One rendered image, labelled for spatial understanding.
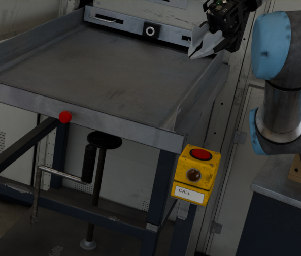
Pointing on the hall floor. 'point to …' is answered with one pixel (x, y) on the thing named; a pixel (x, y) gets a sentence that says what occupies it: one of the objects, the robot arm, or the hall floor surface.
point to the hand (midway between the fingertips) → (193, 56)
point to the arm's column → (279, 229)
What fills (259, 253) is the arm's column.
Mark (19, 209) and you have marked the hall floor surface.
